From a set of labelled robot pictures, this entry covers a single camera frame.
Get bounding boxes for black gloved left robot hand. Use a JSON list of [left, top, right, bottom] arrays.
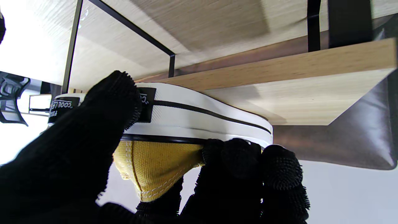
[[0, 70, 311, 224]]

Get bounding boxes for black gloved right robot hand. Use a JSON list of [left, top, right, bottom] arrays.
[[0, 12, 6, 44]]

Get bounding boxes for small wooden table black legs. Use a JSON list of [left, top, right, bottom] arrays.
[[61, 0, 398, 126]]

